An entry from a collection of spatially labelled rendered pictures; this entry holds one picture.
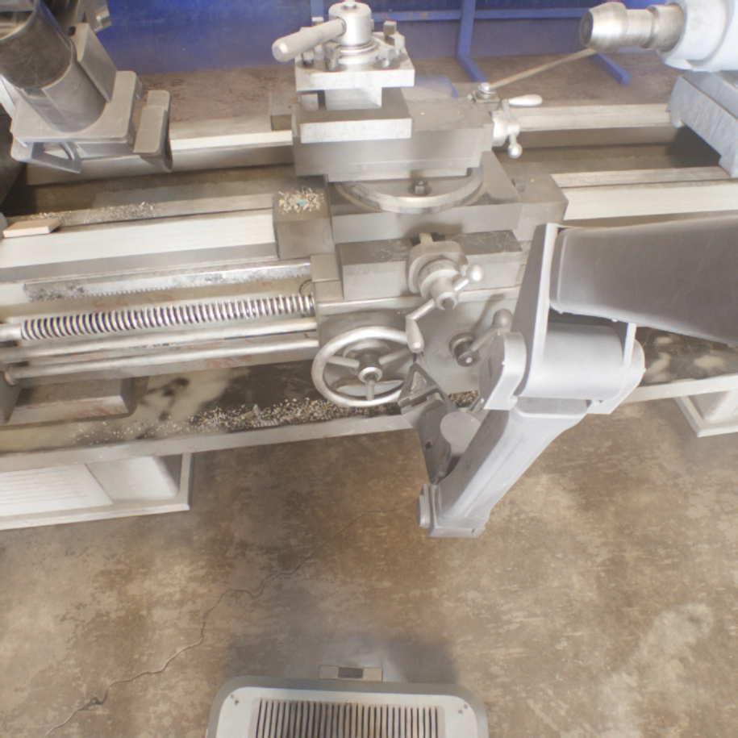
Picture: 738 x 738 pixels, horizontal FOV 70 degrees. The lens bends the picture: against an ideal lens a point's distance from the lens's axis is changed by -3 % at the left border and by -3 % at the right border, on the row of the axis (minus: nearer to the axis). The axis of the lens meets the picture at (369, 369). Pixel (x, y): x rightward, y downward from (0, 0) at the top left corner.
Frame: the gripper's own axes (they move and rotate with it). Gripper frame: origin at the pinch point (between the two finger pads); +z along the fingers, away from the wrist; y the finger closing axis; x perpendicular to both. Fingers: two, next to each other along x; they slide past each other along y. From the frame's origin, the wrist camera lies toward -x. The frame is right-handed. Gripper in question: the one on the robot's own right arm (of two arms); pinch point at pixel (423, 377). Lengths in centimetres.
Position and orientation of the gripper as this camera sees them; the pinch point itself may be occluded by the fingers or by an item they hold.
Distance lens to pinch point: 90.3
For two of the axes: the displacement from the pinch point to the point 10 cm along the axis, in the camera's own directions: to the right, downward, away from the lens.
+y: -5.1, -5.1, -6.9
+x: -8.5, 4.3, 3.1
